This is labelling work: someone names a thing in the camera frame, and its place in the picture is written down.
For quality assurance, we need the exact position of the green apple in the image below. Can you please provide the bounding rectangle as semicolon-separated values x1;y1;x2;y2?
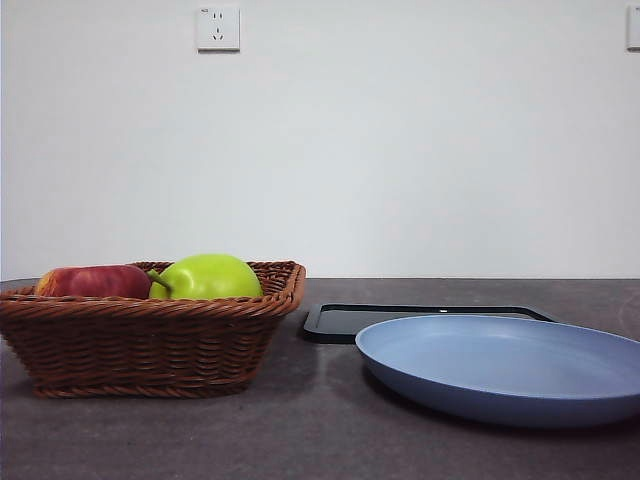
147;253;265;302

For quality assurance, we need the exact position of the black tray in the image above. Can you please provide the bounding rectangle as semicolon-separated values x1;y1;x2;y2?
303;302;558;345

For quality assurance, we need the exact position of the red apple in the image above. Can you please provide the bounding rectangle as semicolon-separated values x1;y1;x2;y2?
34;264;153;300

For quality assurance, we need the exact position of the white wall plate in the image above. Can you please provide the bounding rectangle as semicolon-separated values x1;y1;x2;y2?
626;5;640;53

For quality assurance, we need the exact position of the brown wicker basket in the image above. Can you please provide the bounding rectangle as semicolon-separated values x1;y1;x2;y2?
0;259;307;400

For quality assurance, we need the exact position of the blue plate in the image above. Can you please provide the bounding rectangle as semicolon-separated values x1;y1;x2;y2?
354;314;640;430

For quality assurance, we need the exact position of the white wall socket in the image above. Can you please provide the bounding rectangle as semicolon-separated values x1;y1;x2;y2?
196;5;242;54

